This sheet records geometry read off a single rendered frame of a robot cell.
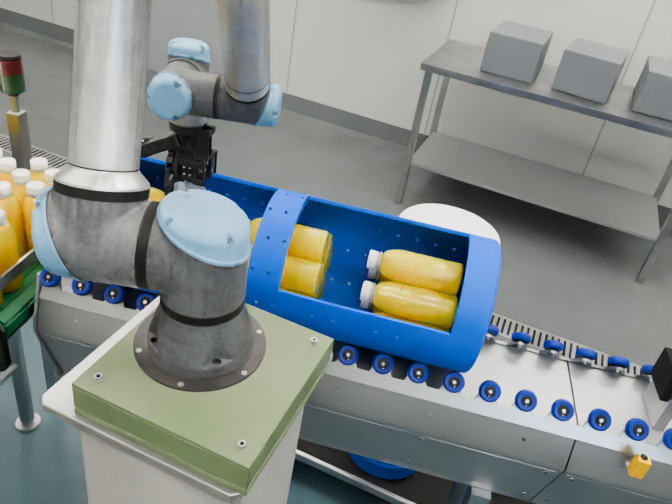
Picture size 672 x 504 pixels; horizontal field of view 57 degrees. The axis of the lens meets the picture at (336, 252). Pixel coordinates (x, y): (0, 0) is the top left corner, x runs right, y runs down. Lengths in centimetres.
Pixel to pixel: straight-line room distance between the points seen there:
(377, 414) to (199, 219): 73
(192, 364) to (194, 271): 15
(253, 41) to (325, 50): 390
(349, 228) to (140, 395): 71
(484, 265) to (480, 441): 40
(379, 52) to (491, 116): 92
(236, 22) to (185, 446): 56
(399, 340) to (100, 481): 58
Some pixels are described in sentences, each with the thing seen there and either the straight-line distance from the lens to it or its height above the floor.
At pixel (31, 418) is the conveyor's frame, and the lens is 245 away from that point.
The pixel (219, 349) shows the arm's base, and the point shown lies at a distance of 87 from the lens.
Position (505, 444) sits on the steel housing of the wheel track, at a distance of 140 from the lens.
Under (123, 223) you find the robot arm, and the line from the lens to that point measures 80.
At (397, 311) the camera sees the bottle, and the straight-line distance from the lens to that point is 124.
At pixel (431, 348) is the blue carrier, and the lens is 122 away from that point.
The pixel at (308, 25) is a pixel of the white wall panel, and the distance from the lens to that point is 485.
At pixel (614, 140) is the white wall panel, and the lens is 457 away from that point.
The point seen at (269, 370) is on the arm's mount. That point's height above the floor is 121.
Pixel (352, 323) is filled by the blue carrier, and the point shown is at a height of 108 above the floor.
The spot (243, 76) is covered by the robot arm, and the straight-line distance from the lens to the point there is 99.
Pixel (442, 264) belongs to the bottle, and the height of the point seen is 118.
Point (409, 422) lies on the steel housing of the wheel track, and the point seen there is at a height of 85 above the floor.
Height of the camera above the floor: 184
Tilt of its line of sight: 33 degrees down
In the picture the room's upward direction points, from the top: 10 degrees clockwise
